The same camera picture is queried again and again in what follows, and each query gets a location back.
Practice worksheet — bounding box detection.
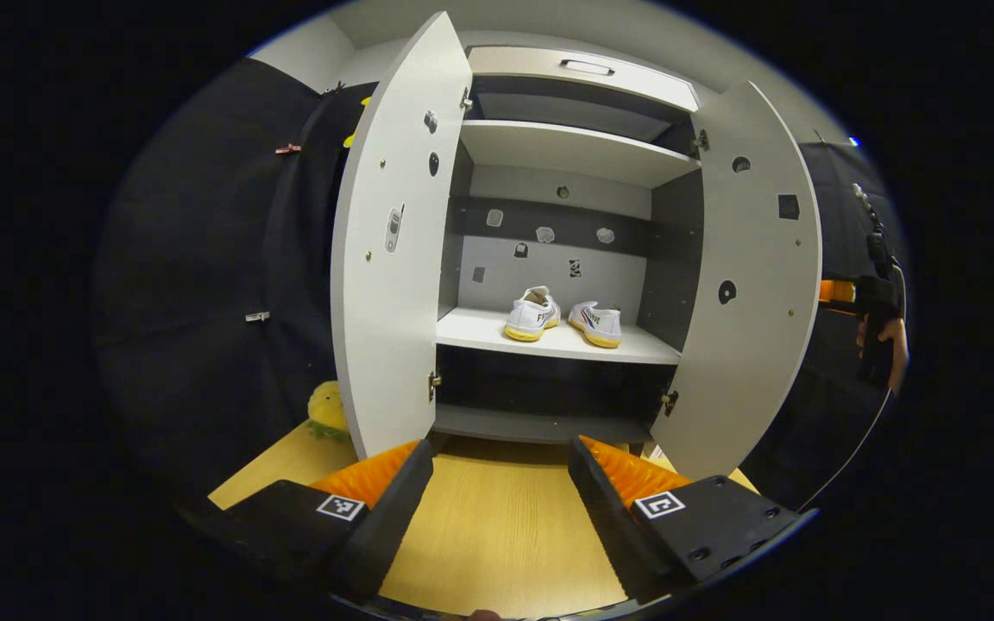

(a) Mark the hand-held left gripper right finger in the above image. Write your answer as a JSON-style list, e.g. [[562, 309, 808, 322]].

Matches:
[[568, 436, 817, 602]]

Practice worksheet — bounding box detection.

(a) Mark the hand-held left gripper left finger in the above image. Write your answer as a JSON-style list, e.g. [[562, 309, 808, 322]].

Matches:
[[195, 438, 435, 602]]

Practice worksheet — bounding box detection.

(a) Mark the white cabinet door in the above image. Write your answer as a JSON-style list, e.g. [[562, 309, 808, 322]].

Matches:
[[651, 80, 823, 481], [330, 11, 474, 461]]

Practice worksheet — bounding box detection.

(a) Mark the white shoe cabinet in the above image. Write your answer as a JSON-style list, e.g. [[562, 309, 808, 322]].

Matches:
[[432, 45, 709, 445]]

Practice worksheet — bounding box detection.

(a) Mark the white canvas shoe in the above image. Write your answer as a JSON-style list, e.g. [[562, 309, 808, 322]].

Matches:
[[504, 286, 562, 342], [568, 300, 623, 349]]

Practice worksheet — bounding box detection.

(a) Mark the white cabinet drawer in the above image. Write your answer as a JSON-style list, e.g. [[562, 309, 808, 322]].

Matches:
[[467, 45, 701, 113]]

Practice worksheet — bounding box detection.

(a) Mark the yellow plush toy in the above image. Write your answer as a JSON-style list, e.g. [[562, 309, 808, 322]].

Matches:
[[307, 381, 351, 442]]

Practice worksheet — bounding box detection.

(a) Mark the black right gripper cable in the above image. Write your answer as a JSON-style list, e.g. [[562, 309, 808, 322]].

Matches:
[[799, 388, 895, 511]]

